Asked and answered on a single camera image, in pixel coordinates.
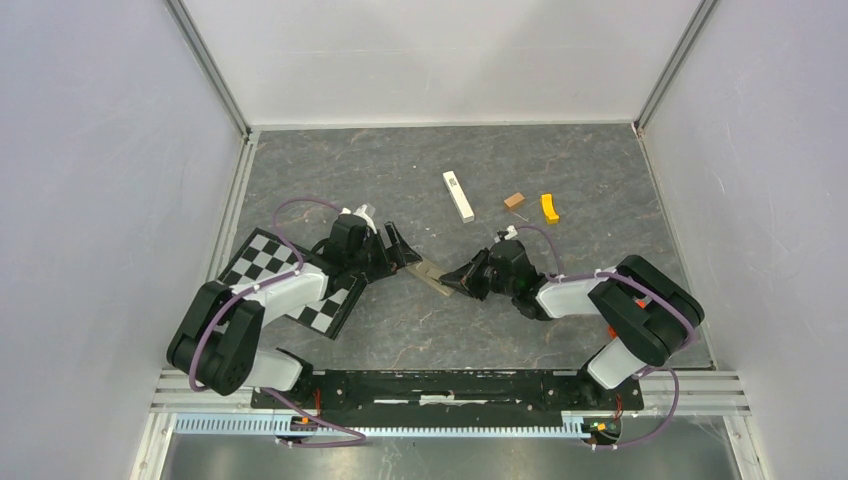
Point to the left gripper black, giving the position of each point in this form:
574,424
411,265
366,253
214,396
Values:
393,258

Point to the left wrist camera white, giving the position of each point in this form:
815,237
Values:
366,212

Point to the white remote with buttons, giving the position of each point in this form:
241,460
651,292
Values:
429,273

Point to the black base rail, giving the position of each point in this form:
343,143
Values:
458,398

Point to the yellow curved block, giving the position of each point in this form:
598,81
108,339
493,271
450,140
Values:
550,213

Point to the black white checkerboard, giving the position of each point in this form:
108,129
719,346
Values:
293,283

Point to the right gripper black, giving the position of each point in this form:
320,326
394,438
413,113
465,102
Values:
458,278

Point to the brown wooden block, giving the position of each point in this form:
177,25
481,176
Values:
514,201

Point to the white toothed cable duct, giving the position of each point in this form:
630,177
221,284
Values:
287,425

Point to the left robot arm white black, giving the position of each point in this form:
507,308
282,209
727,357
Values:
217,342

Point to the white black remote control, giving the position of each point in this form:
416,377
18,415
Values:
458,196

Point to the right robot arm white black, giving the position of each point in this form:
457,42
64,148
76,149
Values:
652,316

